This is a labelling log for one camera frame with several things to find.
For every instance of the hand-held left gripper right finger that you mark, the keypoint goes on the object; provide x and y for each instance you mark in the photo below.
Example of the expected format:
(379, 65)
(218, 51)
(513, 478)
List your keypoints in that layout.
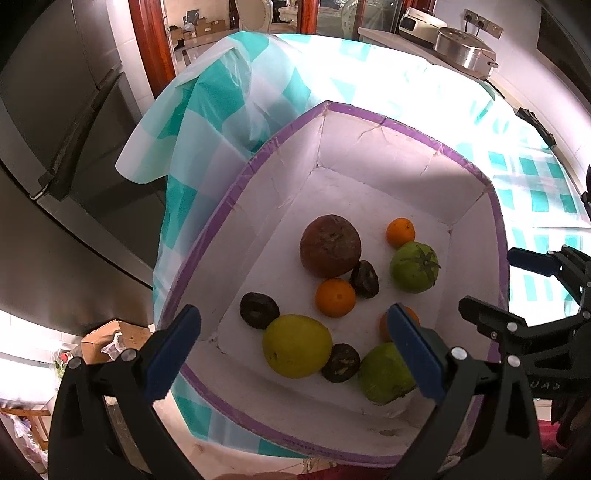
(415, 355)

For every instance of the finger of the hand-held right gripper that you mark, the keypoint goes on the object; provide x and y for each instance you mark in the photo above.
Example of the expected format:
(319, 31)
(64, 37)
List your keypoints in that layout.
(531, 261)
(491, 316)

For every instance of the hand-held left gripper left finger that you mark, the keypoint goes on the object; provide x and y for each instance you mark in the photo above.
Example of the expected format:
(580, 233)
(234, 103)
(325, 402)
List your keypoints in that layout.
(173, 355)

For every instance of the green tomato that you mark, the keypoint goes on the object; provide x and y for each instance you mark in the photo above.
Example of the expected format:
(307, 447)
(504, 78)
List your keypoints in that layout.
(414, 265)
(383, 374)

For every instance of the orange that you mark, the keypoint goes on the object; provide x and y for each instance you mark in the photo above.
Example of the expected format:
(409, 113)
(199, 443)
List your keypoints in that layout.
(400, 232)
(385, 330)
(335, 297)

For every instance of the small dark wrinkled fruit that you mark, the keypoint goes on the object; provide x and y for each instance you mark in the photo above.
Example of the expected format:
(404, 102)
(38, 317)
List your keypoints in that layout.
(258, 310)
(340, 362)
(364, 278)

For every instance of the yellow round fruit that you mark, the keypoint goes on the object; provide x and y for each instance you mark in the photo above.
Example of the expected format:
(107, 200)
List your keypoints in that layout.
(298, 345)

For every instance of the large brown round fruit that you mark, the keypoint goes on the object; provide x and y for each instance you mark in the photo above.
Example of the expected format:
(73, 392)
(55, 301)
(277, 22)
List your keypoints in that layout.
(330, 247)

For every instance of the purple and white box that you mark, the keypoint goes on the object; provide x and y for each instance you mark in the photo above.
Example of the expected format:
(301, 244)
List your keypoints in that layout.
(369, 161)

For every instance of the person's right hand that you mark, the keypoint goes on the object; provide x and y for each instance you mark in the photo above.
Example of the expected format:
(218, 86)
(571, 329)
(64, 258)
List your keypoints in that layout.
(575, 415)

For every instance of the open cardboard box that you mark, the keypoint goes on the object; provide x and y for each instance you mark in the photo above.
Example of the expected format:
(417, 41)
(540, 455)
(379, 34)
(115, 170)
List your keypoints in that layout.
(115, 339)

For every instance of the small black device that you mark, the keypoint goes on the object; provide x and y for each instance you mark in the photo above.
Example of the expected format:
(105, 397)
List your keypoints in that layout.
(538, 127)

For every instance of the wooden stool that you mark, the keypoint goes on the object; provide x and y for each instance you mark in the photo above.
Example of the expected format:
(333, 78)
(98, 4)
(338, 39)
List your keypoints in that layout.
(27, 413)

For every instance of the silver cooking pot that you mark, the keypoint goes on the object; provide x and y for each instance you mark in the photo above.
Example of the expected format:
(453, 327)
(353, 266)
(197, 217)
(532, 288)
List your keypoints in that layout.
(464, 48)

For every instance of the dark steel refrigerator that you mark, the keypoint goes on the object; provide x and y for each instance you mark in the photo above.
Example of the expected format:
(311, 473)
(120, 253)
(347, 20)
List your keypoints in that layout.
(69, 138)

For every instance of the teal checked tablecloth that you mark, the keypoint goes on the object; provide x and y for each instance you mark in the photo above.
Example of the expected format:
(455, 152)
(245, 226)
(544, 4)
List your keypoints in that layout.
(369, 69)

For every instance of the white countertop appliance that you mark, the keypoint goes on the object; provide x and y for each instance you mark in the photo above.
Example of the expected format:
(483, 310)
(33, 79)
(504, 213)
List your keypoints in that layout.
(418, 23)

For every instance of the cardboard boxes on hallway floor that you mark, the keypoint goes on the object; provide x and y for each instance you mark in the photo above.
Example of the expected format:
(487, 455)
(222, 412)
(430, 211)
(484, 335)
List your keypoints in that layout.
(203, 27)

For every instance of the wooden framed glass door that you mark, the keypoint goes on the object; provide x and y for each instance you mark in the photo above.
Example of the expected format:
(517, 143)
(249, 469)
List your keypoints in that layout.
(307, 14)

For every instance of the white ornate chair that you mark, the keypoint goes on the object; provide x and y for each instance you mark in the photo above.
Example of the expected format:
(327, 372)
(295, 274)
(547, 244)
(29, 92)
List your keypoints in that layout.
(251, 16)

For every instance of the wall socket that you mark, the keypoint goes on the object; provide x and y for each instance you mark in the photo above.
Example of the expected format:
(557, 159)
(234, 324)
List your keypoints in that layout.
(482, 21)

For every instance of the brown wooden door frame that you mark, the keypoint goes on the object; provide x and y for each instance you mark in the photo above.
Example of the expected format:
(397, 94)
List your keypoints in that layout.
(152, 41)

